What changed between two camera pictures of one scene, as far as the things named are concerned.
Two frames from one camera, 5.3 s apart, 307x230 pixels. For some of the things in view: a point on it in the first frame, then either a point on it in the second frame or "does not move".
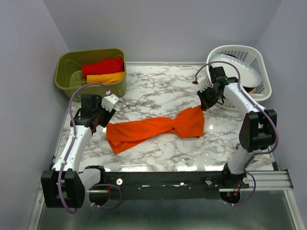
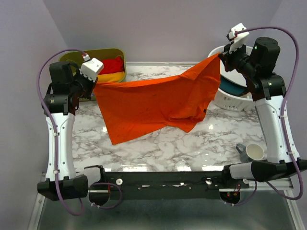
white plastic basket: [262, 92] -> [226, 100]
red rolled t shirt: [103, 66] does not move
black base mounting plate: [158, 185] does not move
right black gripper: [205, 104] -> [226, 57]
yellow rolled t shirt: [106, 78] does not move
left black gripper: [108, 115] -> [92, 84]
